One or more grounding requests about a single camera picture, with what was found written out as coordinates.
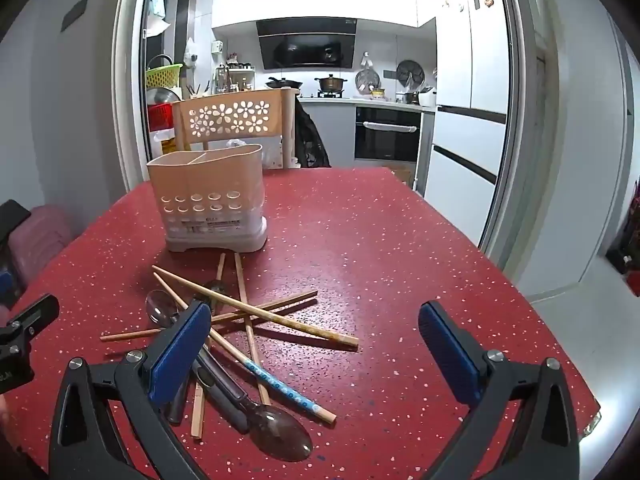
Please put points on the pink plastic utensil holder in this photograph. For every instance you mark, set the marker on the pink plastic utensil holder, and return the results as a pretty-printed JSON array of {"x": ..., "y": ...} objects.
[{"x": 210, "y": 195}]

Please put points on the clear plastic spoon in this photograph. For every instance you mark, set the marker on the clear plastic spoon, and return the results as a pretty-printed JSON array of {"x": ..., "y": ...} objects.
[{"x": 159, "y": 306}]

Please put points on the black object on chair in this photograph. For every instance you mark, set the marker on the black object on chair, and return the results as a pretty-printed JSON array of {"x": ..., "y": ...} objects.
[{"x": 12, "y": 217}]

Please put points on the beige flower-cutout storage rack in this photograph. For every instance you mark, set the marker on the beige flower-cutout storage rack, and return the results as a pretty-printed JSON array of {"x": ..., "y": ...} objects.
[{"x": 230, "y": 115}]

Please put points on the metal basin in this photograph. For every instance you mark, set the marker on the metal basin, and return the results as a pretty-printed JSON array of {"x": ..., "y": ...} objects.
[{"x": 162, "y": 95}]

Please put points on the white refrigerator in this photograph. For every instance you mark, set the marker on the white refrigerator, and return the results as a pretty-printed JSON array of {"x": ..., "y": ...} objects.
[{"x": 465, "y": 110}]

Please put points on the round metal steamer rack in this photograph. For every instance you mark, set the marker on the round metal steamer rack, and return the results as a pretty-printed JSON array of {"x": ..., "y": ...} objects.
[
  {"x": 366, "y": 81},
  {"x": 410, "y": 74}
]

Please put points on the white wall hook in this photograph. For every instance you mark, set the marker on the white wall hook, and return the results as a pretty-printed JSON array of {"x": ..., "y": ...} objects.
[{"x": 366, "y": 60}]

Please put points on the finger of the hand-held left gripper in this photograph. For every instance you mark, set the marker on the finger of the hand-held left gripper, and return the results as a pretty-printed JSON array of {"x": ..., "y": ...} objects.
[{"x": 35, "y": 312}]

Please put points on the wooden chopstick with blue pattern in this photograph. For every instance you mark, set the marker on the wooden chopstick with blue pattern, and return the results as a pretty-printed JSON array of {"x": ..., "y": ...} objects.
[{"x": 280, "y": 390}]

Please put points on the dark wall switch panel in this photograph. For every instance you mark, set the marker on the dark wall switch panel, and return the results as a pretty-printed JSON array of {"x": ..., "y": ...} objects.
[{"x": 75, "y": 14}]

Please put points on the knife holder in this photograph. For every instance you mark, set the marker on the knife holder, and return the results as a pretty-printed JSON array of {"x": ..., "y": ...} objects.
[{"x": 199, "y": 90}]

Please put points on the blue and white bags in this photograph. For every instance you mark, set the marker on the blue and white bags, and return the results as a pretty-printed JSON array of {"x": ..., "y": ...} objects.
[{"x": 158, "y": 0}]

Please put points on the white wall outlet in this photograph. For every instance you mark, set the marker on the white wall outlet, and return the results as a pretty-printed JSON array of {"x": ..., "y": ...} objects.
[{"x": 216, "y": 47}]

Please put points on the black wok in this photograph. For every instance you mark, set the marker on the black wok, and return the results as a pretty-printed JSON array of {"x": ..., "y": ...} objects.
[{"x": 283, "y": 82}]

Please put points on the metal faucet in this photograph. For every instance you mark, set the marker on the metal faucet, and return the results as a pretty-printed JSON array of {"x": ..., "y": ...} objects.
[{"x": 159, "y": 57}]

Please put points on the red plastic basket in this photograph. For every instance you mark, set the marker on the red plastic basket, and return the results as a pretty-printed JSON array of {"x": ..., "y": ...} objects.
[{"x": 160, "y": 116}]

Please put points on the yellow oil bottle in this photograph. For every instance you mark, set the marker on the yellow oil bottle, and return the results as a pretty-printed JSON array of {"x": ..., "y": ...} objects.
[{"x": 167, "y": 145}]

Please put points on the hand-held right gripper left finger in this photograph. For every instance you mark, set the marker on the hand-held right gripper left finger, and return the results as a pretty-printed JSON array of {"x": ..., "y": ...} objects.
[{"x": 180, "y": 355}]

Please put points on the black plastic bag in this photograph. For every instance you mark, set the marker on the black plastic bag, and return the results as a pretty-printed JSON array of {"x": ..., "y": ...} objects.
[{"x": 311, "y": 135}]

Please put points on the black range hood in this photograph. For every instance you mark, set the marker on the black range hood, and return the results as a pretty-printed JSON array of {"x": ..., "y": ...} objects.
[{"x": 305, "y": 45}]

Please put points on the yellow bowl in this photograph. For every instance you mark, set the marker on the yellow bowl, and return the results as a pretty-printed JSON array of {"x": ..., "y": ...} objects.
[{"x": 377, "y": 93}]

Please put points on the white rice cooker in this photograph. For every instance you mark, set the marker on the white rice cooker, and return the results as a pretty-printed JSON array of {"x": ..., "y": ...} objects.
[{"x": 427, "y": 97}]

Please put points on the hanging clear plastic bag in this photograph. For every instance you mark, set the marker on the hanging clear plastic bag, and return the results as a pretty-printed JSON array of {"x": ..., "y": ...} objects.
[{"x": 189, "y": 55}]

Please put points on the black built-in oven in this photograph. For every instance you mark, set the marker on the black built-in oven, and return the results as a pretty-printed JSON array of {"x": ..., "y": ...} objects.
[{"x": 387, "y": 135}]

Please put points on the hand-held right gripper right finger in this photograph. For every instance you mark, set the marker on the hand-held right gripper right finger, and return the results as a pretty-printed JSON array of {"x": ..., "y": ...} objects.
[{"x": 450, "y": 360}]

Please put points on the green plastic basket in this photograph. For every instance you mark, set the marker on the green plastic basket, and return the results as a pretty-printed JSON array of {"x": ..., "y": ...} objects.
[{"x": 164, "y": 76}]

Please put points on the small metal pot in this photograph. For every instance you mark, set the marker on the small metal pot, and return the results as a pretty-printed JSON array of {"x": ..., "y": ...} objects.
[{"x": 411, "y": 97}]

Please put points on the white plastic bags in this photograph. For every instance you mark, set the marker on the white plastic bags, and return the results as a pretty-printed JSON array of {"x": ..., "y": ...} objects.
[{"x": 270, "y": 155}]

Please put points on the pink chair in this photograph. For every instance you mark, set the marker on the pink chair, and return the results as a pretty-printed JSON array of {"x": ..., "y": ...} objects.
[{"x": 42, "y": 240}]

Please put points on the brown cooking pot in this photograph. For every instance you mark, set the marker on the brown cooking pot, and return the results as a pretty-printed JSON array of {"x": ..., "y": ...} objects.
[{"x": 330, "y": 82}]

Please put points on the gas stove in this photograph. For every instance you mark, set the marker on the gas stove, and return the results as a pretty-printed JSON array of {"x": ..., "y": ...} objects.
[{"x": 331, "y": 94}]

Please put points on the metal spice rack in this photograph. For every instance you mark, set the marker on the metal spice rack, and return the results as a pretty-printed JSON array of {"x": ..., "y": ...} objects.
[{"x": 235, "y": 80}]

